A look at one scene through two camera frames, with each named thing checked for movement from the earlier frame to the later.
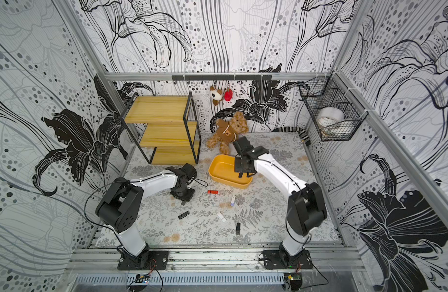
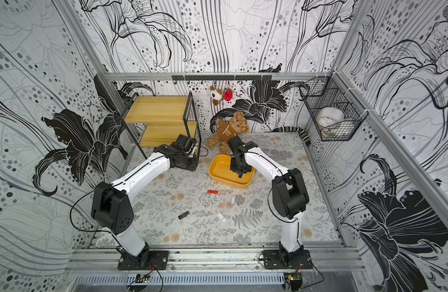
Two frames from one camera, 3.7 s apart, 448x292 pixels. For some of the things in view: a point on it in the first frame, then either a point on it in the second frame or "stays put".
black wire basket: [337, 109] stays put
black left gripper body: [182, 193] to [186, 162]
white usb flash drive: [220, 215] stays put
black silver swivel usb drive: [183, 215] stays put
